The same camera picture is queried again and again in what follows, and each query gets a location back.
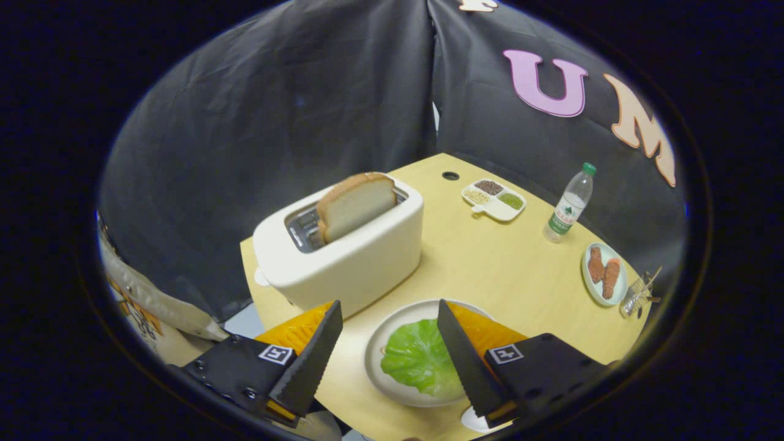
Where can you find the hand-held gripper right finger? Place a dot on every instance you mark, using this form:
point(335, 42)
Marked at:
point(468, 367)

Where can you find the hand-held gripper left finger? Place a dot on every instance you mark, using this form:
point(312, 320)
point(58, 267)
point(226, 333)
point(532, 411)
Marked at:
point(309, 367)

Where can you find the green lettuce leaf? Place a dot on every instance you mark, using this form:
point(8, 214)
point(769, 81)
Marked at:
point(419, 358)

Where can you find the plain bread slice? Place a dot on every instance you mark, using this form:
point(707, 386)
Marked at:
point(355, 205)

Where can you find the white rounded square plate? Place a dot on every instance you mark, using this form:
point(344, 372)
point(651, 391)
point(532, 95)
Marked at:
point(474, 419)

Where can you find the round cream plate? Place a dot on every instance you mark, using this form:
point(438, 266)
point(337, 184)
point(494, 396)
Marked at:
point(376, 361)

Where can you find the white toaster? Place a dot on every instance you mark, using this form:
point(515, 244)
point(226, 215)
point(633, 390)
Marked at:
point(355, 263)

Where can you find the white divided condiment dish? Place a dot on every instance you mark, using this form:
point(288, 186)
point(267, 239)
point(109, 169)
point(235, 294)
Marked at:
point(499, 210)

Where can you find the brown meat piece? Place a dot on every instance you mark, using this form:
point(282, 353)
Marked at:
point(610, 278)
point(595, 264)

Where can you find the person's beige jacket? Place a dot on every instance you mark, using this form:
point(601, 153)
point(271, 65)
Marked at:
point(153, 306)

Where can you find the pale blue oval plate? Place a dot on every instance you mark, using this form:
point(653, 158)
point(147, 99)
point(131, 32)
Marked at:
point(620, 294)

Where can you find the clear plastic water bottle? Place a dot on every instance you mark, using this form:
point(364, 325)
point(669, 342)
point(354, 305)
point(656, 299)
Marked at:
point(566, 211)

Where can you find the black backdrop cloth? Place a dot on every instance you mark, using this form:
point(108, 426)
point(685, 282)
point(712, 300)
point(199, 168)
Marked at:
point(245, 153)

